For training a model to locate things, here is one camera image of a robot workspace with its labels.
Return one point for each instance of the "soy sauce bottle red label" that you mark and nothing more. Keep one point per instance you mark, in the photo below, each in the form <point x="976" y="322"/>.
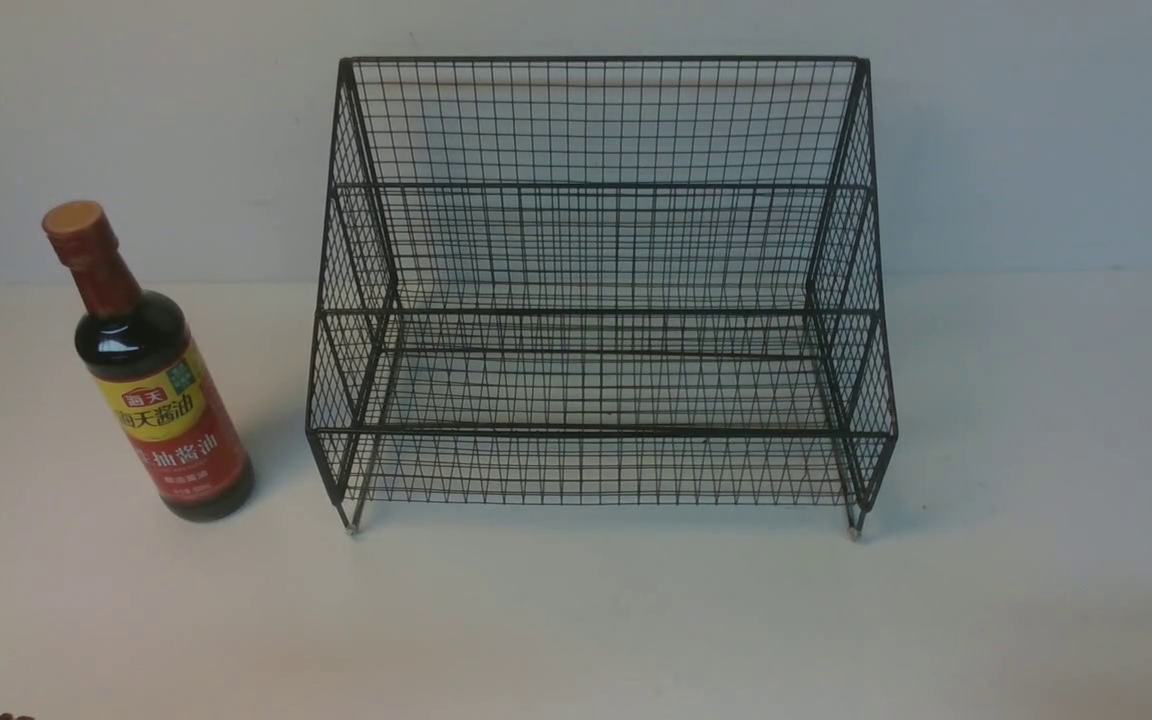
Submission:
<point x="140" y="351"/>

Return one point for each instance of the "black wire mesh rack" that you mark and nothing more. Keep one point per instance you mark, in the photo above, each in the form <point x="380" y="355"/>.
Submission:
<point x="602" y="280"/>

